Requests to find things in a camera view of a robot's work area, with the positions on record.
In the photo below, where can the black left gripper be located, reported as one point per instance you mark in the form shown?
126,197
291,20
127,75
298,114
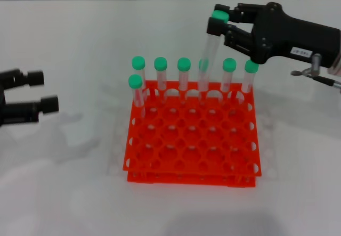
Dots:
1,97

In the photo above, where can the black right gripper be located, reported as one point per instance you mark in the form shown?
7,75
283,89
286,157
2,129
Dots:
279,36

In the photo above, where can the clear test tube green cap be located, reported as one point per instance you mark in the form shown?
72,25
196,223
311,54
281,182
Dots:
138,63
135,81
210,76
184,64
229,64
219,16
251,68
160,63

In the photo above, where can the orange test tube rack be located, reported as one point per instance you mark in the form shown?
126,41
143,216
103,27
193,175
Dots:
197,129

